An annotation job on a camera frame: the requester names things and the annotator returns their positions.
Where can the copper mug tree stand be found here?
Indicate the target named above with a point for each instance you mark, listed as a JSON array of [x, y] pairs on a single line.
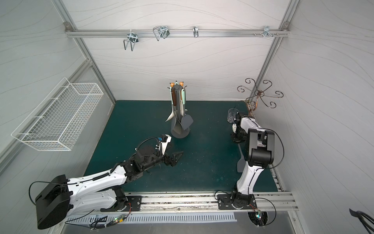
[[257, 95]]

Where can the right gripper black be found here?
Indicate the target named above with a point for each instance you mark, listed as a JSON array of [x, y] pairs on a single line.
[[238, 138]]

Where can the grey spatula mint handle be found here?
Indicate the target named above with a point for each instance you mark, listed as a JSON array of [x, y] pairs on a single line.
[[241, 162], [187, 120]]

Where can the metal hook small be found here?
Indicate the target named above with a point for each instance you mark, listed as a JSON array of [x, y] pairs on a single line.
[[195, 32]]

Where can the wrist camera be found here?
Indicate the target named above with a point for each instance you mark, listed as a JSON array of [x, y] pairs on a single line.
[[164, 140], [234, 128]]

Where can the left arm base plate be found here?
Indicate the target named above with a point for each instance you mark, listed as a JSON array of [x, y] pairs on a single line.
[[129, 203]]

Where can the metal hook right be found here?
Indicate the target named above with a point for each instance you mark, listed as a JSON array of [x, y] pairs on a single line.
[[266, 33]]

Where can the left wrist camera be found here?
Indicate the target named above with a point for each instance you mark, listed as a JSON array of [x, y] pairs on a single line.
[[164, 140]]

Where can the aluminium rail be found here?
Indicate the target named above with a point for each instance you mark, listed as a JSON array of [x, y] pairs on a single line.
[[71, 32], [182, 202]]

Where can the metal hook middle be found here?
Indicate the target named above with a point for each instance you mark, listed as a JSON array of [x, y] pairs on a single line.
[[161, 32]]

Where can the steel turner wood handle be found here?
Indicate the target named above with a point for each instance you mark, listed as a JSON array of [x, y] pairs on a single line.
[[173, 94]]

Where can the clear drinking glass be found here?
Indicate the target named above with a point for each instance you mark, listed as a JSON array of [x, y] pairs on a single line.
[[232, 115]]

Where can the white vent strip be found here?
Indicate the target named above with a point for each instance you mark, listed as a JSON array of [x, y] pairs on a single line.
[[137, 218]]

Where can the grey utensil rack stand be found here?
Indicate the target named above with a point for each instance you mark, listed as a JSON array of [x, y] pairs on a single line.
[[176, 126]]

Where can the black object at corner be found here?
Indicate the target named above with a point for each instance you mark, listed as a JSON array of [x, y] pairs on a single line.
[[366, 220]]

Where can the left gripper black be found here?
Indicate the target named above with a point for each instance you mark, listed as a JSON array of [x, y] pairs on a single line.
[[166, 159]]

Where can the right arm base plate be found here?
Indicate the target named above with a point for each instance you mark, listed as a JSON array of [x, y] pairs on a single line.
[[236, 202]]

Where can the aluminium top rail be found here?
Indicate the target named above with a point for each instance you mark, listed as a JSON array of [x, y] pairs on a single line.
[[71, 32]]

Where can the white wire basket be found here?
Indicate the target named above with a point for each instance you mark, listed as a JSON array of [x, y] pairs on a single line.
[[58, 121]]

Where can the metal hook left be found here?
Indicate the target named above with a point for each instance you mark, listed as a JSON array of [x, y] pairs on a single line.
[[131, 41]]

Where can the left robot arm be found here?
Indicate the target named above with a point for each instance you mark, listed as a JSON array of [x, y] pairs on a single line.
[[63, 197]]

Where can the white spoon left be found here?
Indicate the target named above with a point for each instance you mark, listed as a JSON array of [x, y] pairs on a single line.
[[172, 114]]

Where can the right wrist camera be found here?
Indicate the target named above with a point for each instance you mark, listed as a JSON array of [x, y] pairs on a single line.
[[234, 128]]

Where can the aluminium front rail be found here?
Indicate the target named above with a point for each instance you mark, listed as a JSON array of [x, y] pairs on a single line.
[[182, 202]]

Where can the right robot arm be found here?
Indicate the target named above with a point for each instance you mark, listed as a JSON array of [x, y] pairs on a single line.
[[258, 153]]

